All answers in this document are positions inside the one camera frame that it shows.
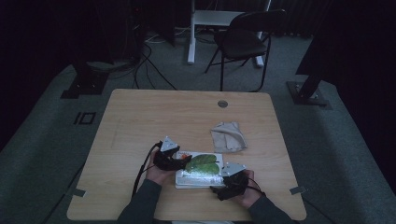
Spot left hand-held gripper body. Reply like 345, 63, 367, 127
153, 135, 185, 172

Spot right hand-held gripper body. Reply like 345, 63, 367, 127
219, 161, 250, 200

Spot white book with green leaf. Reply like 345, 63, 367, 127
175, 150, 226, 189

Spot grey cloth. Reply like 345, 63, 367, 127
210, 121, 248, 154

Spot person's left hand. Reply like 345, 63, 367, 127
145, 152, 176, 187

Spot person's right hand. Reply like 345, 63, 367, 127
234, 170, 263, 209

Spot black stand base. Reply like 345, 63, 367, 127
60, 60, 110, 100
286, 74, 332, 110

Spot black folding chair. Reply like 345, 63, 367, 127
204, 8, 288, 93

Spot right hand-held gripper cable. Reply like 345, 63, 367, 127
246, 176, 267, 197

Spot hand-held gripper cable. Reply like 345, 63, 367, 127
132, 141, 163, 199
246, 176, 267, 197

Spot left hand-held gripper cable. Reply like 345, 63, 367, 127
132, 141, 163, 199

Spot black floor cables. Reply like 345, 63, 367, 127
87, 31, 178, 91

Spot white floor cables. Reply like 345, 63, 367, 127
144, 26, 191, 45

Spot white desk frame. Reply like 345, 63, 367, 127
187, 0, 272, 68

